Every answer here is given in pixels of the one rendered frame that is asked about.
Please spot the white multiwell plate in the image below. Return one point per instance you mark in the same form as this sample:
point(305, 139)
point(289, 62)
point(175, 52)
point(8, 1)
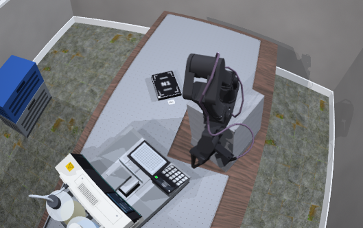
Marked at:
point(149, 159)

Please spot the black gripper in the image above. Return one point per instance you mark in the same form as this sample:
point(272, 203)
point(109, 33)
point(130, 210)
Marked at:
point(195, 153)

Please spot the translucent bottle with dark grey cap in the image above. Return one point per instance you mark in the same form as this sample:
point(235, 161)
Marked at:
point(64, 207)

